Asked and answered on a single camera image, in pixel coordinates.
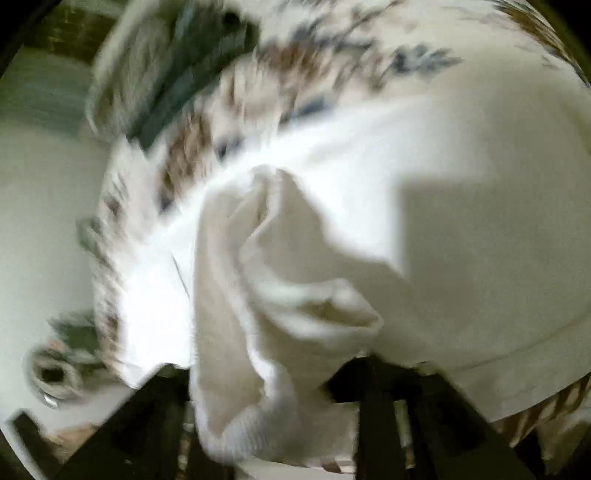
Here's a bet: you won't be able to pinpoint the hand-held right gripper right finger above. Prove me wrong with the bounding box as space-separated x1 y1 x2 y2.
323 353 550 480

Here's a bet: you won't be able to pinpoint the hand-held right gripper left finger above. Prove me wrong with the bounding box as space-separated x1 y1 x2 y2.
54 364 232 480

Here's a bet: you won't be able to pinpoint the white pants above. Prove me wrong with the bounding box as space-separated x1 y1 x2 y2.
115 95 591 464

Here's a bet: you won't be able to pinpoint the round slipper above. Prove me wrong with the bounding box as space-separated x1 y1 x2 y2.
28 344 86 402

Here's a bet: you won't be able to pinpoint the dark green cloth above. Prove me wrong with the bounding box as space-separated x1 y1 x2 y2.
127 9 259 151

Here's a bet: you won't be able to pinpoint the floral printed bed sheet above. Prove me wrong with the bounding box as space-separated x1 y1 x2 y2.
85 0 591 462

